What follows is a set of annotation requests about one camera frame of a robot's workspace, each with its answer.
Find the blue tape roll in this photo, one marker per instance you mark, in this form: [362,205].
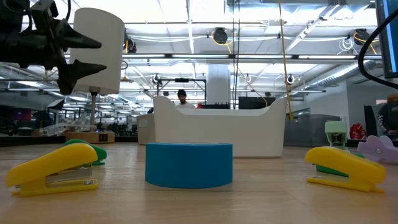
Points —
[188,165]

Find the yellow stapler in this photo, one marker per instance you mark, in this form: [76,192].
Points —
[53,161]
[345,165]

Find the white plastic bin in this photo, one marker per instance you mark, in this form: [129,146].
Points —
[217,133]

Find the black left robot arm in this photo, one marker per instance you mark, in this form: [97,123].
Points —
[12,9]

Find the red bag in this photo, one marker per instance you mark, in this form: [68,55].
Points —
[357,132]

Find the transparent grey plastic bin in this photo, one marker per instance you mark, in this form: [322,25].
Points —
[311,130]

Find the mint green staple remover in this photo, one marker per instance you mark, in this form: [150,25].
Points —
[335,129]

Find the purple staple remover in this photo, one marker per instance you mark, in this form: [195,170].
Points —
[379,149]

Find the white lamp with wooden base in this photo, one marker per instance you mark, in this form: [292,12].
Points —
[102,31]

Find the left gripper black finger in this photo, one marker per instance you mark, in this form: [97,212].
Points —
[71,74]
[74,39]

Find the dark background screen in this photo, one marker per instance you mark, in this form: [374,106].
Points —
[256,102]

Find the black metal frame rig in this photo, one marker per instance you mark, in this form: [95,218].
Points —
[182,80]

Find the computer monitor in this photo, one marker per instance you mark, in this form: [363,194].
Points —
[388,37]

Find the person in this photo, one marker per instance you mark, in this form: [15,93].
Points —
[183,99]

